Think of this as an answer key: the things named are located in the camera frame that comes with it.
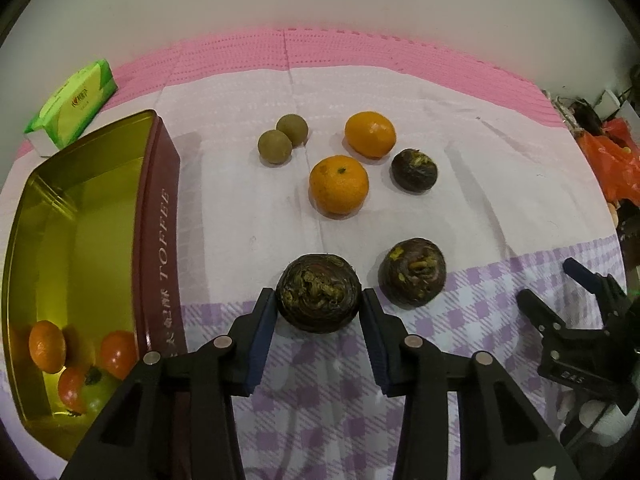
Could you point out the smooth orange tangerine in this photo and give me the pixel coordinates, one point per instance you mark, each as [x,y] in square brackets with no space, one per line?
[370,134]

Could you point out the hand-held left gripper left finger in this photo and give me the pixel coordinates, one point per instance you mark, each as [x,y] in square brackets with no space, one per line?
[260,341]

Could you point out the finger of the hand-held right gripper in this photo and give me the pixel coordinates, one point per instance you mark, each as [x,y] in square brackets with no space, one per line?
[542,315]
[582,272]

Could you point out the dark red gold tin box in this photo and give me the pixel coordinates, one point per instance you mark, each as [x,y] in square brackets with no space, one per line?
[160,220]

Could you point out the red tomato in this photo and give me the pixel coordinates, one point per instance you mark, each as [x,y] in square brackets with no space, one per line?
[118,355]
[71,390]

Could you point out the green tissue pack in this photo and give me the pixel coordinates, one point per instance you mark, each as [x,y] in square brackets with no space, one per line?
[75,102]

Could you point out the orange plastic bag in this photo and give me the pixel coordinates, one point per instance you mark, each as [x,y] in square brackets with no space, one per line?
[617,160]

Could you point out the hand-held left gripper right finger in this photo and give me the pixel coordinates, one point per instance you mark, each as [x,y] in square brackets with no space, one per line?
[378,342]

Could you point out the pink foam mat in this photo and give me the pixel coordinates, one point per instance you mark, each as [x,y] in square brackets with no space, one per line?
[350,47]

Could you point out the green tomato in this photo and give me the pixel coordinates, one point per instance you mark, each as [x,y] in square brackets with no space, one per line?
[100,400]

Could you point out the green longan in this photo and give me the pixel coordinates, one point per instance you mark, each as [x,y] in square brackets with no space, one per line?
[275,146]
[292,129]

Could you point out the dark brown water chestnut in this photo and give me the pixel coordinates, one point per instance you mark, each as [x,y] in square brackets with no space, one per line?
[414,170]
[412,272]
[318,292]

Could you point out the white purple checked cloth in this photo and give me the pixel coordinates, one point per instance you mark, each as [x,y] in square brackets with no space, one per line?
[475,220]

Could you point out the orange tangerine with stem dot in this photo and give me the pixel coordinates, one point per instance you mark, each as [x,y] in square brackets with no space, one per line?
[338,186]

